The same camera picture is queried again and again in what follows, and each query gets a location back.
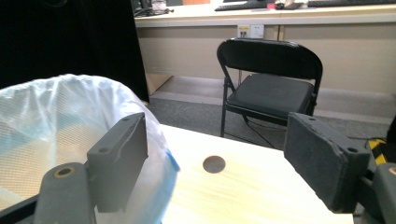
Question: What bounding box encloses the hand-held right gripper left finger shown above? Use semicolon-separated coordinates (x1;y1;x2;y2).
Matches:
86;112;149;214

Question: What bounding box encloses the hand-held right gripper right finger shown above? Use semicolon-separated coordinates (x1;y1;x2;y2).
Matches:
283;112;372;214

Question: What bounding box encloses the black mesh waste basket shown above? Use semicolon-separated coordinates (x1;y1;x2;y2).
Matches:
0;73;181;224

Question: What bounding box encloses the yellow black striped strip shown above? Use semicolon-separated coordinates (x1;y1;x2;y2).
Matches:
366;137;389;166

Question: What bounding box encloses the black folding chair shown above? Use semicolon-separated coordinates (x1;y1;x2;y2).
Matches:
216;37;324;138

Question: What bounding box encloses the beige long desk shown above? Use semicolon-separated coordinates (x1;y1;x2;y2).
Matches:
134;0;396;96

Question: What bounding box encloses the black curtain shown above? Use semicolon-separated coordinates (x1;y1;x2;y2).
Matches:
0;0;150;103

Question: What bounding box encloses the black keyboard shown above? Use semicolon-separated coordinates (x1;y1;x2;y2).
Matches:
307;0;396;8
214;0;269;12

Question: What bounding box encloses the black floor cable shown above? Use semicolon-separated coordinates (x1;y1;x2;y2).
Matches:
223;115;283;149

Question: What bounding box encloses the white wall socket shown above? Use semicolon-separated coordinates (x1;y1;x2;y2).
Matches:
236;24;265;39

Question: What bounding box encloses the dark cable bundle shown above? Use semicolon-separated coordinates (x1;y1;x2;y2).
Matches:
133;0;175;18

